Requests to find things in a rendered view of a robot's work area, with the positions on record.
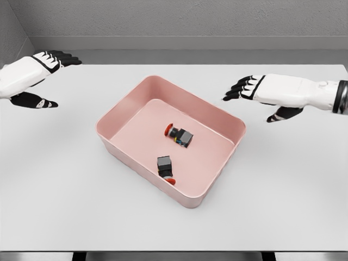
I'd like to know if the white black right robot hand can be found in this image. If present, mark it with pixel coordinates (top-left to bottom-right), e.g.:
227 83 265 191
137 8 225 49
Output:
222 73 318 123

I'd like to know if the pink rectangular plastic basket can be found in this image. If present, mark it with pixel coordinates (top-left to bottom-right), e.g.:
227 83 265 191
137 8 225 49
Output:
95 74 247 209

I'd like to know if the industrial switch with red button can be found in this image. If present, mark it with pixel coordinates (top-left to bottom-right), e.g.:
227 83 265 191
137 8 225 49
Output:
157 155 177 186
165 123 194 149

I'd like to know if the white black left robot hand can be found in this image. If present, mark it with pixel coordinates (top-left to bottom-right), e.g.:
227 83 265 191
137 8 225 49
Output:
0 50 83 109

